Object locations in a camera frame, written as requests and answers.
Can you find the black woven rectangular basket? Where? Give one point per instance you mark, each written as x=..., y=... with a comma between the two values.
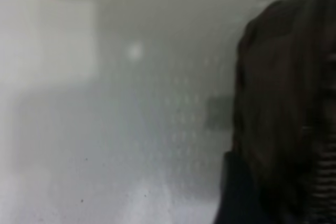
x=283, y=82

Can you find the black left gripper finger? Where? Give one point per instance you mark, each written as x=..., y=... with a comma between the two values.
x=235, y=195

